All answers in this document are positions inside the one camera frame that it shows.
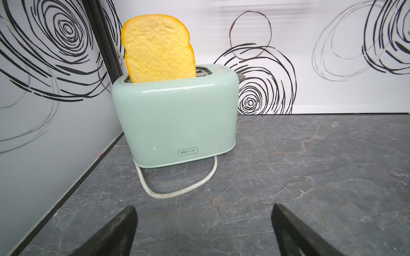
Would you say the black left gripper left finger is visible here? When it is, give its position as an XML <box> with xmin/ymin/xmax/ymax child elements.
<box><xmin>71</xmin><ymin>205</ymin><xmax>138</xmax><ymax>256</ymax></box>

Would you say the black corner frame post left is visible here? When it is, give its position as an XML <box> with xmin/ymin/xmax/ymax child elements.
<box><xmin>82</xmin><ymin>0</ymin><xmax>123</xmax><ymax>84</ymax></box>

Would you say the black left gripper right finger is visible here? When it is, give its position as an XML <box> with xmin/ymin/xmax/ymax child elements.
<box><xmin>271</xmin><ymin>203</ymin><xmax>343</xmax><ymax>256</ymax></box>

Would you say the white toaster power cable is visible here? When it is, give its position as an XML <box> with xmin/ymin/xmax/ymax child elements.
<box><xmin>133</xmin><ymin>155</ymin><xmax>218</xmax><ymax>199</ymax></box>

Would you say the mint green toaster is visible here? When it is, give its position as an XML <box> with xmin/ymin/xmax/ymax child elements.
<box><xmin>112</xmin><ymin>64</ymin><xmax>245</xmax><ymax>168</ymax></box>

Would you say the yellow toast slice front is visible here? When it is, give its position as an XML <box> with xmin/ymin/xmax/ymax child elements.
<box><xmin>121</xmin><ymin>15</ymin><xmax>196</xmax><ymax>83</ymax></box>

